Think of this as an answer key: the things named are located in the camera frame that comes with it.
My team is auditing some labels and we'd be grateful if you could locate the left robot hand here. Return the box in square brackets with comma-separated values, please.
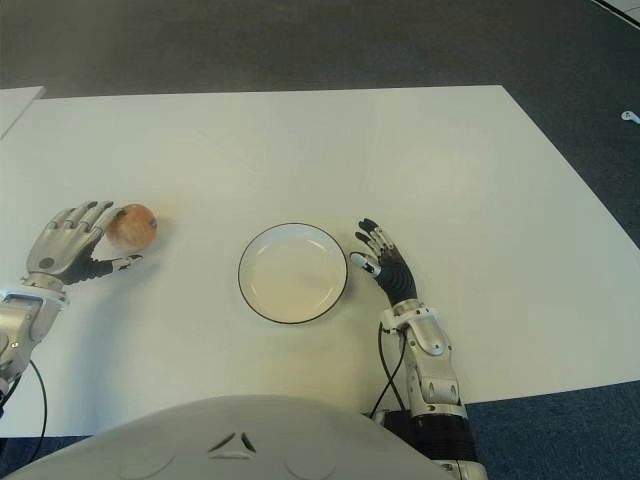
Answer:
[22, 200, 145, 287]

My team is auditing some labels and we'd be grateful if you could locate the white side table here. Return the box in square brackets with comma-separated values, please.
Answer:
[0, 85, 47, 141]

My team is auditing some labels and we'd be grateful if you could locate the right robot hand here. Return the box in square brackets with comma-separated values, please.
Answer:
[349, 217, 417, 305]

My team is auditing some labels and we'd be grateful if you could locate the red yellow apple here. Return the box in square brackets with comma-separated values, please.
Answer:
[106, 203, 159, 250]

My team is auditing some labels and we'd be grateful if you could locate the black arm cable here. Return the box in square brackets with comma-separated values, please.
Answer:
[372, 322, 409, 416]
[0, 357, 49, 439]

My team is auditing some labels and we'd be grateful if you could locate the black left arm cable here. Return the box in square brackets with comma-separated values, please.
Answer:
[0, 357, 49, 439]

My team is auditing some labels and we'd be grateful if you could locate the white furniture edge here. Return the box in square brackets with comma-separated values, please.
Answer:
[592, 0, 640, 24]

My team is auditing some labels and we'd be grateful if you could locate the grey robot torso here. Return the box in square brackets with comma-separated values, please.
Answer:
[0, 394, 451, 480]

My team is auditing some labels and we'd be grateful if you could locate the white plate black rim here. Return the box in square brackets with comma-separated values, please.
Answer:
[236, 222, 349, 329]

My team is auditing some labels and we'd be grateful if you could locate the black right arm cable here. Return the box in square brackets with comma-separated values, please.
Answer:
[372, 322, 409, 416]

